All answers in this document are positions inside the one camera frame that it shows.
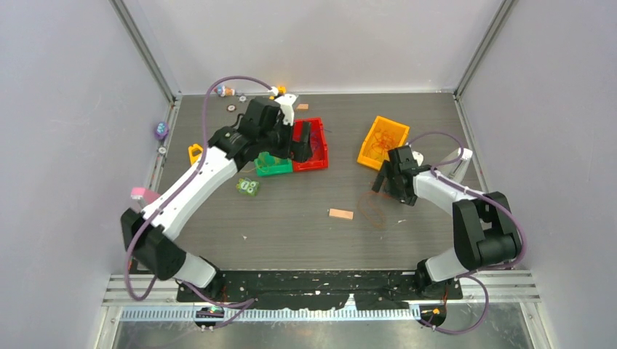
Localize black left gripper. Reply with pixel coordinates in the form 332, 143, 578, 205
259, 116, 311, 162

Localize orange yellow purple cables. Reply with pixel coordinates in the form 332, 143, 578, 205
355, 190, 389, 231

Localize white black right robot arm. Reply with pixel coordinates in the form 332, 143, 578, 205
372, 146, 524, 299

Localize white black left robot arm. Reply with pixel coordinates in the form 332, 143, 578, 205
121, 94, 312, 301

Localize green plastic bin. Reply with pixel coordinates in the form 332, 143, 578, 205
254, 152, 293, 177

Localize orange plastic bin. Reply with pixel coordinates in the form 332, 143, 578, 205
357, 116, 410, 170

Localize small clown figurine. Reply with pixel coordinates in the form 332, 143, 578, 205
214, 85, 236, 97

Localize white toy toaster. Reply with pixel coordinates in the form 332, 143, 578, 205
436, 148, 474, 184

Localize green monster toy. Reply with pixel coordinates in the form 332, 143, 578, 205
236, 177, 260, 196

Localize red plastic bin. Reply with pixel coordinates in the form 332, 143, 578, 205
292, 118, 329, 172

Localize yellow triangular toy block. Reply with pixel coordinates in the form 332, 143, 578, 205
187, 143, 204, 166

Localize purple egg toy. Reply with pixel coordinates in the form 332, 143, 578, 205
154, 121, 170, 141

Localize pink toy toaster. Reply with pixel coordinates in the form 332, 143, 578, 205
130, 187, 160, 211

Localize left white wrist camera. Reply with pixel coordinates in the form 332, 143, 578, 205
269, 86, 298, 126

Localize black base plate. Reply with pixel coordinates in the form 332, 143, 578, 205
177, 270, 463, 310

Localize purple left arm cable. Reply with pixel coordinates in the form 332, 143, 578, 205
124, 75, 278, 332

